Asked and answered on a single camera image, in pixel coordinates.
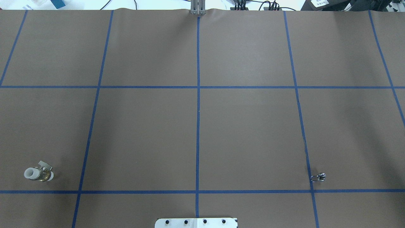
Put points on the white brass PPR valve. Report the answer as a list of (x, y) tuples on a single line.
[(42, 173)]

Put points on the chrome threaded pipe fitting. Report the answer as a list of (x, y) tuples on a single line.
[(320, 177)]

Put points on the aluminium frame post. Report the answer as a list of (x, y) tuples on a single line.
[(197, 7)]

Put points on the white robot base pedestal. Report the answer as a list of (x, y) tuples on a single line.
[(196, 223)]

